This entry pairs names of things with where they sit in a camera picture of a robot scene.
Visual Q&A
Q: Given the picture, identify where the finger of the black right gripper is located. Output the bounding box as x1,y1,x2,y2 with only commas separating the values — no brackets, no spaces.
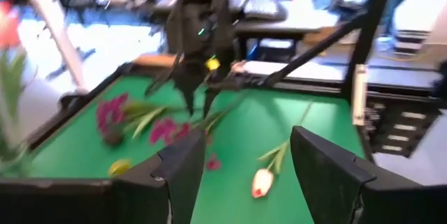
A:
145,73,195,116
202,79,259,117

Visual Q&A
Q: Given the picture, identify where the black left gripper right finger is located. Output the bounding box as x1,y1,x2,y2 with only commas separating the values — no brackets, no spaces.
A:
290,126,447,224

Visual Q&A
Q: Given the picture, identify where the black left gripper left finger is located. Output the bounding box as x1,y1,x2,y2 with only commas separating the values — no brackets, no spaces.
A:
0,128,207,224

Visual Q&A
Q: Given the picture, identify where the magenta flower bunch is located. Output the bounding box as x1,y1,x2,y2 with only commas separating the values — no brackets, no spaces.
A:
149,93,245,173
94,92,168,147

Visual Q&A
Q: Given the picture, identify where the pink tulip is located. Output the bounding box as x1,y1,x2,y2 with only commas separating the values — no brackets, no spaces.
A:
251,101,315,200
0,0,29,169

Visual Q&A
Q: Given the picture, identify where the clear glass vase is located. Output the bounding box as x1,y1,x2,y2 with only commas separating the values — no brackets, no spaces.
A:
0,105,34,179

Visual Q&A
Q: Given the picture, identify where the yellow tag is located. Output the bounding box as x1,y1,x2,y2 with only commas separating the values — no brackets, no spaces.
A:
205,57,221,72

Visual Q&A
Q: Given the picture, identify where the green table mat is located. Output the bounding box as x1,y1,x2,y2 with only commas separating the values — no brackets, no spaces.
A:
29,75,366,224

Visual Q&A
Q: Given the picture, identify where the dark grey desk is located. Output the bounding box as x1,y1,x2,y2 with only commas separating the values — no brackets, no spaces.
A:
153,0,350,42

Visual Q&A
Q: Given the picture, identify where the white round-base pole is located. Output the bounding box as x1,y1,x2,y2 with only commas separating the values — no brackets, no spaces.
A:
29,0,90,96

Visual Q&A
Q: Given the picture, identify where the silver aluminium bracket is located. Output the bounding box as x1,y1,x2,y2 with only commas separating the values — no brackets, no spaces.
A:
351,64,368,127

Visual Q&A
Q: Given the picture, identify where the black metal rig frame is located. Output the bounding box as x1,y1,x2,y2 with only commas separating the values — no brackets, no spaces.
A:
26,0,399,150

